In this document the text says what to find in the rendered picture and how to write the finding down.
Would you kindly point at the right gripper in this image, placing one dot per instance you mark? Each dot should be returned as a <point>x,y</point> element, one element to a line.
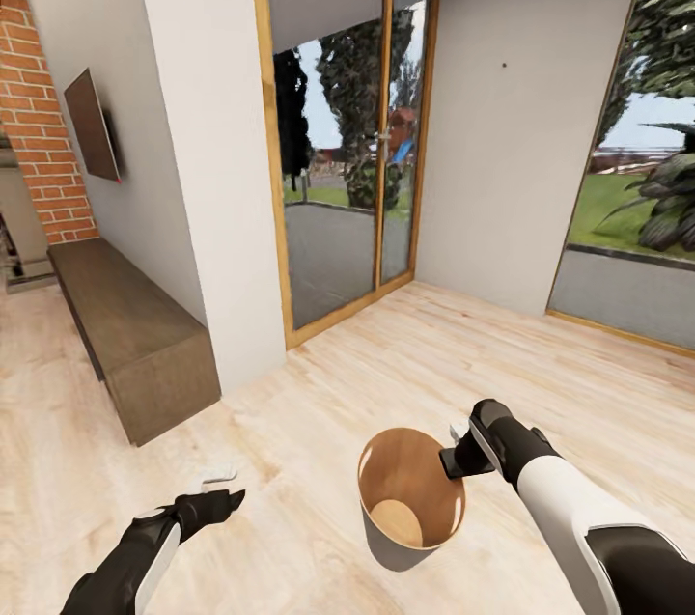
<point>458,463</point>

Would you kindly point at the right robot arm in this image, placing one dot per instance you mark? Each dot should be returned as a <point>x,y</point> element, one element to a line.
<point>616,561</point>

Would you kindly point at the trash can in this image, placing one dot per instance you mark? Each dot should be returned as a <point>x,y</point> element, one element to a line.
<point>409,506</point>

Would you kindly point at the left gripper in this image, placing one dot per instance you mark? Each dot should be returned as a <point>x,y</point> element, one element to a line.
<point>213,507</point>

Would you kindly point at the door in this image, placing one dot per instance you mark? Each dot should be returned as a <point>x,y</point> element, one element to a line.
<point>347,94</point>

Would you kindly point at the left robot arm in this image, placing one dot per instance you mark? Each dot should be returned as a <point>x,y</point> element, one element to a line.
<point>126,580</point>

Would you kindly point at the wall mounted tv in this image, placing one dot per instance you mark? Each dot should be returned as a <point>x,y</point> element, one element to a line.
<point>92,127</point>

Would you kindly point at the cabinet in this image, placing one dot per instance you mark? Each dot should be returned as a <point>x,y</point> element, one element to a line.
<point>155,359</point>

